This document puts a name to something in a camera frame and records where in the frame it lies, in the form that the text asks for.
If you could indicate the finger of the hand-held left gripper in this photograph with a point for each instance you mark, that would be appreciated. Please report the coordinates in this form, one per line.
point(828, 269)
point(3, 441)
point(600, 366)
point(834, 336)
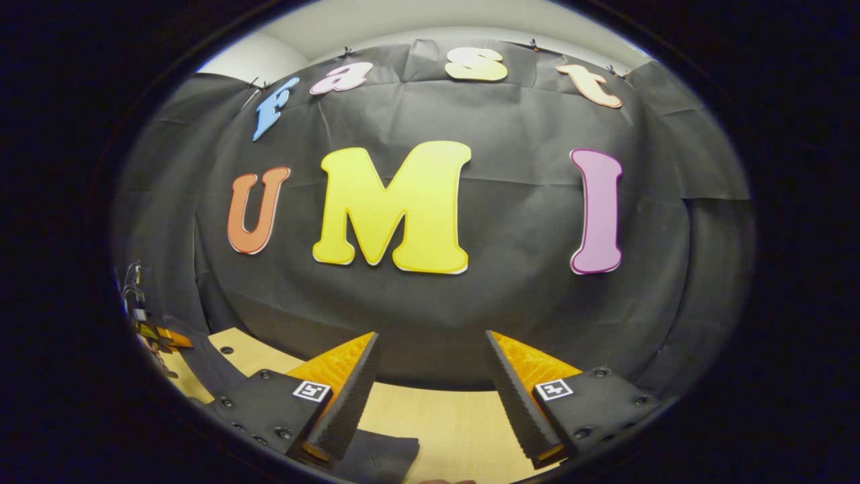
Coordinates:
point(201, 353)

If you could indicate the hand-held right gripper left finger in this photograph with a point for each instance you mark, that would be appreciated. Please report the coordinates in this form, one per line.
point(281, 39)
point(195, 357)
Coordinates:
point(346, 396)

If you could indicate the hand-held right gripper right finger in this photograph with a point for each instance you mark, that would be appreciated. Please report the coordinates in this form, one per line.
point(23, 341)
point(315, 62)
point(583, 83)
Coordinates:
point(514, 396)

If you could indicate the black backdrop cloth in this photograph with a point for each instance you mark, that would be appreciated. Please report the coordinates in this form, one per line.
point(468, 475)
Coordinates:
point(430, 316)

